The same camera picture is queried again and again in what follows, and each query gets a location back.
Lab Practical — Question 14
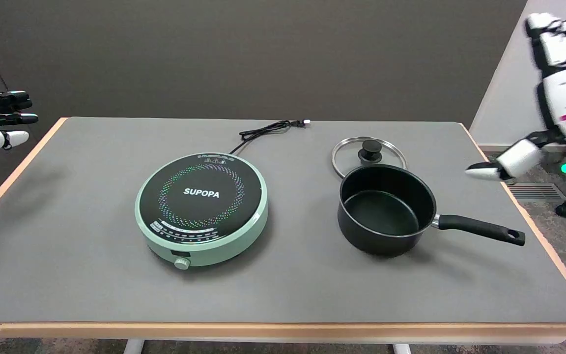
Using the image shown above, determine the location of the green round induction cooker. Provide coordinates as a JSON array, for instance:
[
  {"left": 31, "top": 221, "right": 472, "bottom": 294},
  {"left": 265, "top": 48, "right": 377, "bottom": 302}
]
[{"left": 135, "top": 152, "right": 269, "bottom": 271}]

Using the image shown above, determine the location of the black saucepan with handle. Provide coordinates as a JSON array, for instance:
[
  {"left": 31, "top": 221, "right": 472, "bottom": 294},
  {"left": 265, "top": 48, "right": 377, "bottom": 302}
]
[{"left": 337, "top": 164, "right": 526, "bottom": 257}]

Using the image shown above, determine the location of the grey table mat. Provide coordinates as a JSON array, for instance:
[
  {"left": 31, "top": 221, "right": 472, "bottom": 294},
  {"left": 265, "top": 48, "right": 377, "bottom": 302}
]
[{"left": 0, "top": 117, "right": 566, "bottom": 324}]

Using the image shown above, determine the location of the glass lid with black knob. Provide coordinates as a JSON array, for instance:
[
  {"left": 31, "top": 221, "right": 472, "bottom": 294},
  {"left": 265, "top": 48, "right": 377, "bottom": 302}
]
[{"left": 331, "top": 136, "right": 407, "bottom": 178}]

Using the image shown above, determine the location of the floor vent grille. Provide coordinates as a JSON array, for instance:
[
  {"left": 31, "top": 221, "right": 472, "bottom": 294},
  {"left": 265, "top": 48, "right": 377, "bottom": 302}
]
[{"left": 507, "top": 183, "right": 566, "bottom": 201}]

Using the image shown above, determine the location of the black power cable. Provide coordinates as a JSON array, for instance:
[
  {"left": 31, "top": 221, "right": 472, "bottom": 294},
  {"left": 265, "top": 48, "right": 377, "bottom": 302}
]
[{"left": 229, "top": 119, "right": 311, "bottom": 155}]

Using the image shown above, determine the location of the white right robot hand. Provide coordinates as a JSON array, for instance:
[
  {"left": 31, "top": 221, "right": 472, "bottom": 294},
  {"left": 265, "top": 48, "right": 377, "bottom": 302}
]
[{"left": 466, "top": 12, "right": 566, "bottom": 182}]

